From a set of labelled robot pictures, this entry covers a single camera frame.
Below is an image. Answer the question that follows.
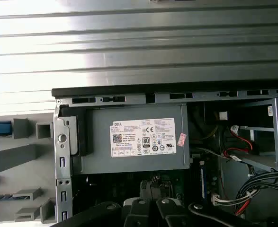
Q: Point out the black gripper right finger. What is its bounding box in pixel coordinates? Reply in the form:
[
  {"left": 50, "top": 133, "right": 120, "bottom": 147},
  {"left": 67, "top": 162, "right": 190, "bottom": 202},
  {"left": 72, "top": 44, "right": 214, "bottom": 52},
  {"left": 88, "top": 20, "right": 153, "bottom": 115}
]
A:
[{"left": 155, "top": 198, "right": 273, "bottom": 227}]

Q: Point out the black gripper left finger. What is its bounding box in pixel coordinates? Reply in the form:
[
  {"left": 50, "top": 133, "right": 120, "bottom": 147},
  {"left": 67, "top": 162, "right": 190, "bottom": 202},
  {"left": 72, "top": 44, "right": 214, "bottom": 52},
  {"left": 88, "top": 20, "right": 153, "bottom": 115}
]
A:
[{"left": 50, "top": 198, "right": 155, "bottom": 227}]

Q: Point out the installed RAM stick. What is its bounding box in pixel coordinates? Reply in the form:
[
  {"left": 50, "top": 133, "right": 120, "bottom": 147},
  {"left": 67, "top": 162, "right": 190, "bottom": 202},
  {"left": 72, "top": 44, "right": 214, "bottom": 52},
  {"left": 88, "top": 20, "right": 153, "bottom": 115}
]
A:
[{"left": 199, "top": 163, "right": 207, "bottom": 201}]

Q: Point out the grey power supply unit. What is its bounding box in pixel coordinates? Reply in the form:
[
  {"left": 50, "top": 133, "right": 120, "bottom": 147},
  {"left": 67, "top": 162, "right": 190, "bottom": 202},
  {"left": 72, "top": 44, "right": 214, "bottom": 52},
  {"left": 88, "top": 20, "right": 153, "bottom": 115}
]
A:
[{"left": 71, "top": 103, "right": 191, "bottom": 176}]

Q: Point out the black open PC case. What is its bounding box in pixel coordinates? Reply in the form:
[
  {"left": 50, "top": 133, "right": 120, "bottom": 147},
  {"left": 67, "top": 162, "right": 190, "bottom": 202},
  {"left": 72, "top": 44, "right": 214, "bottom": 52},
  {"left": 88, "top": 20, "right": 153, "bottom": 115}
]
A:
[{"left": 51, "top": 87, "right": 278, "bottom": 227}]

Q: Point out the grey metal drive cage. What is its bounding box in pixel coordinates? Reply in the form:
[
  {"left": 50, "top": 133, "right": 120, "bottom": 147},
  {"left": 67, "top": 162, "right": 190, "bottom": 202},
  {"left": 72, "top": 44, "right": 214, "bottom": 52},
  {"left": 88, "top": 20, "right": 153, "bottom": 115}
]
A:
[{"left": 233, "top": 96, "right": 278, "bottom": 173}]

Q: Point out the grey parts rack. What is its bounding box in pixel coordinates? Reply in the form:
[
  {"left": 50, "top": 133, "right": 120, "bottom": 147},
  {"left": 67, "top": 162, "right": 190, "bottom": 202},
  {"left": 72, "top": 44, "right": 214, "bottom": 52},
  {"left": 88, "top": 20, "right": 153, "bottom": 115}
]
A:
[{"left": 0, "top": 117, "right": 58, "bottom": 224}]

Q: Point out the white wire bundle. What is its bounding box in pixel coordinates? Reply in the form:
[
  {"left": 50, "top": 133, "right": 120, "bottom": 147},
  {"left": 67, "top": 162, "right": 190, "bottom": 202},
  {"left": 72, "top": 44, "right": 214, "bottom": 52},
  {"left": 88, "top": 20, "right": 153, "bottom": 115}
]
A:
[{"left": 211, "top": 192, "right": 251, "bottom": 207}]

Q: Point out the black cable bundle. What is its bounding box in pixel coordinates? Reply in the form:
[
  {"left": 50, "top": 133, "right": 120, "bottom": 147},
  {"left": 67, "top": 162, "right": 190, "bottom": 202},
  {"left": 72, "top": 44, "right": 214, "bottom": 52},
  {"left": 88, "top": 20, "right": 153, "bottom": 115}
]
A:
[{"left": 233, "top": 170, "right": 278, "bottom": 216}]

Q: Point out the thin red wire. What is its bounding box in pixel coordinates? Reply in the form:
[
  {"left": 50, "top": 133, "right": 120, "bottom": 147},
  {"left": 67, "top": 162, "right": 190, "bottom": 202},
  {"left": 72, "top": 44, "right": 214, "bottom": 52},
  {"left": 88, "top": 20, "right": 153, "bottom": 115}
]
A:
[{"left": 224, "top": 138, "right": 254, "bottom": 158}]

